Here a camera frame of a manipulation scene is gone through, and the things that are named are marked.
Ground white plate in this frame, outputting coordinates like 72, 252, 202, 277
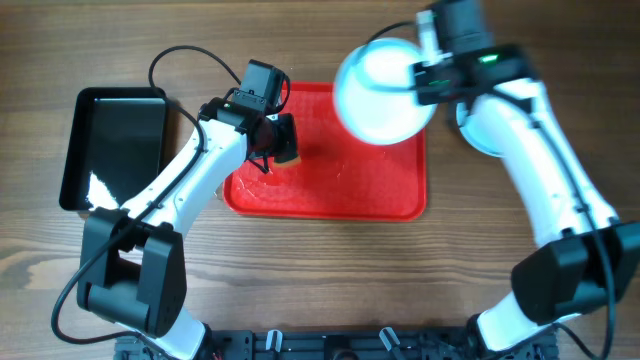
454, 102, 503, 158
333, 38, 436, 145

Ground green orange sponge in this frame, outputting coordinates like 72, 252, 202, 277
273, 155, 301, 168

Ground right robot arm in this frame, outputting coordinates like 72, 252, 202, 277
412, 1, 639, 356

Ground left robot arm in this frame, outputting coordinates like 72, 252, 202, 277
67, 60, 297, 359

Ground red plastic tray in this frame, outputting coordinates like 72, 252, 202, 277
223, 82, 428, 222

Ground black rectangular water tray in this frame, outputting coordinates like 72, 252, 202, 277
59, 87, 168, 212

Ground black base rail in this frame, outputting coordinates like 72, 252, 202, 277
113, 327, 559, 360

